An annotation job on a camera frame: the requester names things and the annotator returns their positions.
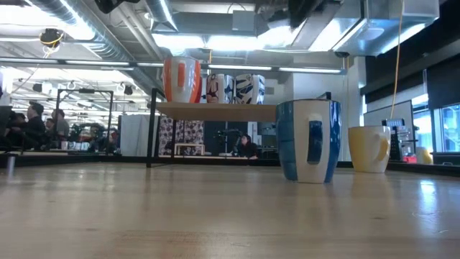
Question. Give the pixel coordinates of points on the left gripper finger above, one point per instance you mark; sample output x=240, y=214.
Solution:
x=108, y=5

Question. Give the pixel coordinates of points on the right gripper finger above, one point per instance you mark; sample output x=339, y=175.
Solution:
x=300, y=9

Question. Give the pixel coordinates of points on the white mug with blue pattern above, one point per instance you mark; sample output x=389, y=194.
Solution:
x=249, y=90

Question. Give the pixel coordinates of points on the orange and white mug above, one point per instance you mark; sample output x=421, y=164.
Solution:
x=172, y=82

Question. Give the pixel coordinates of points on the white mug with figure print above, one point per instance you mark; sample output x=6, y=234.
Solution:
x=215, y=90

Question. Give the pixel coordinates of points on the blue and white mug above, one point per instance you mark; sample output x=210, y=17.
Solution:
x=287, y=144

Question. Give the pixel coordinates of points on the yellow and cream mug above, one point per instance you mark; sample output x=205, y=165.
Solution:
x=366, y=151

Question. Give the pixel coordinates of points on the black background robot arm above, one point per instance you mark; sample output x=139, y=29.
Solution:
x=230, y=132

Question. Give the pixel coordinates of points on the black tubular stand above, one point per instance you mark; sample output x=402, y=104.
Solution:
x=86, y=91

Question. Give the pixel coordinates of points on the long hanging light bar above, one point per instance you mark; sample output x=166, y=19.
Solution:
x=233, y=67

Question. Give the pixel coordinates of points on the person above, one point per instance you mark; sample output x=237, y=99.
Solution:
x=35, y=126
x=16, y=126
x=62, y=124
x=248, y=148

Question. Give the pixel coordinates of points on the white partition panel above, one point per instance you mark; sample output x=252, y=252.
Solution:
x=134, y=135

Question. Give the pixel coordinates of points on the grey partition screen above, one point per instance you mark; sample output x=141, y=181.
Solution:
x=381, y=115

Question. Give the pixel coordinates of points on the black equipment rack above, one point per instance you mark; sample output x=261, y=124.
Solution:
x=267, y=140

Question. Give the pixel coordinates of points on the patterned panel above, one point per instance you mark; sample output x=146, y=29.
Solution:
x=194, y=131

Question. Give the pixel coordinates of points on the small wooden stool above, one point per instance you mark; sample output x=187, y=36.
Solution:
x=189, y=144

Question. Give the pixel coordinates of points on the black perforated device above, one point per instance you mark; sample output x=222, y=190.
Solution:
x=395, y=144

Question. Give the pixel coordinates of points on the small red box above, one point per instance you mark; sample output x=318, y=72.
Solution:
x=409, y=159

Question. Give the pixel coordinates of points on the yellow round object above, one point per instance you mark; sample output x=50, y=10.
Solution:
x=424, y=155

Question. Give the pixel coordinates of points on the dome security camera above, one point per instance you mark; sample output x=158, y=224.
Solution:
x=341, y=54

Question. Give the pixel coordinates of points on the grey wall vent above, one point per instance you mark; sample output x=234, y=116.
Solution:
x=270, y=90

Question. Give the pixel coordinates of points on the wooden shelf with black frame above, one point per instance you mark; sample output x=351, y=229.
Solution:
x=215, y=111

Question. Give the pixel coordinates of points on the black rail behind shelf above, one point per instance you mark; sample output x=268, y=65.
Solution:
x=90, y=160

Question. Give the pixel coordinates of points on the grey metal post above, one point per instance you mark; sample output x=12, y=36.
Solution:
x=10, y=166

